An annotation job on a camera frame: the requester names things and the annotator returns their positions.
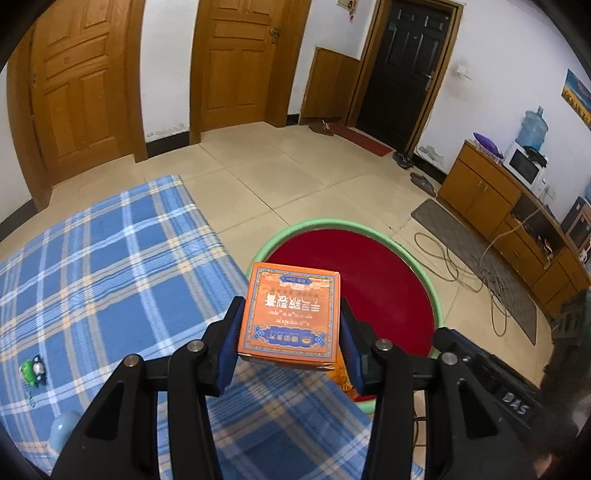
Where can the white microwave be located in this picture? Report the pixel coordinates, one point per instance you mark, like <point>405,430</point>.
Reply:
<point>521,165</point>

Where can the wooden door with latch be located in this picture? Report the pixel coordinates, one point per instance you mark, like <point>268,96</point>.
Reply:
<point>244,64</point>

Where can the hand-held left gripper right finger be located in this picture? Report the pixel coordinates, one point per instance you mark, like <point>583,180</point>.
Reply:
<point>351,355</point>

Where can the black shoes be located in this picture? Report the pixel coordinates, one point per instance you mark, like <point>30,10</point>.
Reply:
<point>402,158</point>

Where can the wooden low cabinet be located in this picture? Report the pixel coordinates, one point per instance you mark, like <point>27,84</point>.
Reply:
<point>485,194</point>

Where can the wall fuse box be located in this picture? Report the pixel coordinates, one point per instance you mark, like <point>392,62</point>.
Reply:
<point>347,3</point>

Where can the green basin with red inside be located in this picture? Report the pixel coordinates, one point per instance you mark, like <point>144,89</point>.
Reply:
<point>360,267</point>

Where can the blue plaid tablecloth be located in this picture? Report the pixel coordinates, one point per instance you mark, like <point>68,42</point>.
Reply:
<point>115,277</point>

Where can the red doormat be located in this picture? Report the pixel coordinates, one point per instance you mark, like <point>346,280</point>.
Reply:
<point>362,140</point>

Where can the black appliance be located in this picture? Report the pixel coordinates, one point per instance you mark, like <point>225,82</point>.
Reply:
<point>577,224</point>

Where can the black entrance door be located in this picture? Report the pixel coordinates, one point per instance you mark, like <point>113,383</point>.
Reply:
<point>406,69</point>

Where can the white light switch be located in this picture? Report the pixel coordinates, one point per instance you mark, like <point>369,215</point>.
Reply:
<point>461,70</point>

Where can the orange cardboard box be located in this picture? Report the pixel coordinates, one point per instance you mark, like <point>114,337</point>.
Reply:
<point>288,318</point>

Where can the small wooden wall panel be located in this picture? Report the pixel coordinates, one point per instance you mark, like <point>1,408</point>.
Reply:
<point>330,85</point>

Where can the blue water jug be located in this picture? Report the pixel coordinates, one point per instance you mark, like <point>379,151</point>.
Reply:
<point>533,129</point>

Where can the wall picture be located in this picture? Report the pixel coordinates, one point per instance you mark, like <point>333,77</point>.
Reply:
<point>577,94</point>

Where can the grey floor mat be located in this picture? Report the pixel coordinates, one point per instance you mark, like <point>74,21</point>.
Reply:
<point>443,221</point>

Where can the purple object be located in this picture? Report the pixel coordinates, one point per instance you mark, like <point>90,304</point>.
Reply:
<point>487,144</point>

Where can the person's right forearm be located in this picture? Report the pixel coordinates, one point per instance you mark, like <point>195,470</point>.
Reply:
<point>568,369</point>

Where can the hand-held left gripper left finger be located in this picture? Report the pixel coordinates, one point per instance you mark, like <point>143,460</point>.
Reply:
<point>226,350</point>

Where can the grey slippers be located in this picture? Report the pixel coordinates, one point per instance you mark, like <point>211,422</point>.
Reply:
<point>422,183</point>

